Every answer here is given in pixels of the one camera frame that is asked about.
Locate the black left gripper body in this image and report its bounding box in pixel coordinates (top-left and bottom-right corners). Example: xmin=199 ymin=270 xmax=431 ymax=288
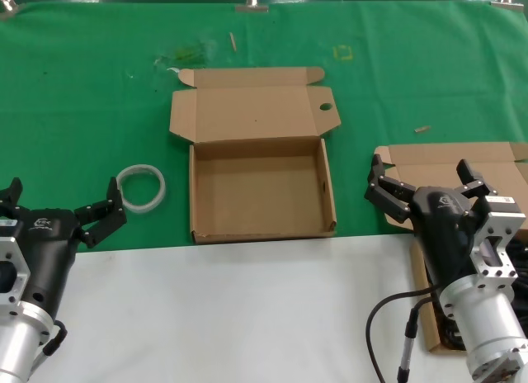
xmin=12 ymin=207 xmax=82 ymax=318

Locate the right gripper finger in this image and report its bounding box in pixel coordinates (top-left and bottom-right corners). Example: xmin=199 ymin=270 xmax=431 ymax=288
xmin=455 ymin=158 xmax=498 ymax=198
xmin=364 ymin=154 xmax=417 ymax=225

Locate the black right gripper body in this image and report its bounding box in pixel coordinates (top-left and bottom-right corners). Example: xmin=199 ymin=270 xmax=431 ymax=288
xmin=408 ymin=186 xmax=490 ymax=293

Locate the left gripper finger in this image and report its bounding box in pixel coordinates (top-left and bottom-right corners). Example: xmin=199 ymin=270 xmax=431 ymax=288
xmin=0 ymin=177 xmax=24 ymax=219
xmin=73 ymin=176 xmax=128 ymax=248

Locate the open cardboard box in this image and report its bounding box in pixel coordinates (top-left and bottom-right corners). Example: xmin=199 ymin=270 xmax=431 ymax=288
xmin=373 ymin=142 xmax=528 ymax=353

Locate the cardboard box with round hole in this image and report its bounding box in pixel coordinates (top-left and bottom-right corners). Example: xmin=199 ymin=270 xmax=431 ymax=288
xmin=167 ymin=66 xmax=342 ymax=245

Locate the clear tape roll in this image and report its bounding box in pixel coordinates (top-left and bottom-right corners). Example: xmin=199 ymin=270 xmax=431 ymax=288
xmin=115 ymin=163 xmax=168 ymax=215

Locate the green table mat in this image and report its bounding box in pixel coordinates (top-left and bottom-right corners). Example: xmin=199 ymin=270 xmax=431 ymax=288
xmin=0 ymin=1 xmax=528 ymax=254

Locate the metal table clamp left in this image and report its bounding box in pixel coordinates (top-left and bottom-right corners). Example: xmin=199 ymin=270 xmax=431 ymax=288
xmin=0 ymin=0 xmax=20 ymax=21

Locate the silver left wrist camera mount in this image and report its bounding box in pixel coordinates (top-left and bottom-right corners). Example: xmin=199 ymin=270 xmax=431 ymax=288
xmin=0 ymin=217 xmax=32 ymax=316

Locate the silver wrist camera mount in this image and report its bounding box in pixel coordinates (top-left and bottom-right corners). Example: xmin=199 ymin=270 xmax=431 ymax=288
xmin=0 ymin=217 xmax=32 ymax=316
xmin=469 ymin=195 xmax=528 ymax=293

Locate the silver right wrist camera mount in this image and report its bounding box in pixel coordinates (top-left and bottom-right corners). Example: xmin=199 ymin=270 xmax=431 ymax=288
xmin=469 ymin=195 xmax=528 ymax=293

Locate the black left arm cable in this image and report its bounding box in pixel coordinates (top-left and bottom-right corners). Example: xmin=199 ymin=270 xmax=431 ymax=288
xmin=31 ymin=319 xmax=69 ymax=376

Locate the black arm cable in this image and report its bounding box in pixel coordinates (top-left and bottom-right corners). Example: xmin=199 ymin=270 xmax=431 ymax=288
xmin=31 ymin=319 xmax=69 ymax=376
xmin=368 ymin=287 xmax=445 ymax=383

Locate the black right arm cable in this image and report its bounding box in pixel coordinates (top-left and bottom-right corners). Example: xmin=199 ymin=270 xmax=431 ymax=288
xmin=368 ymin=287 xmax=445 ymax=383

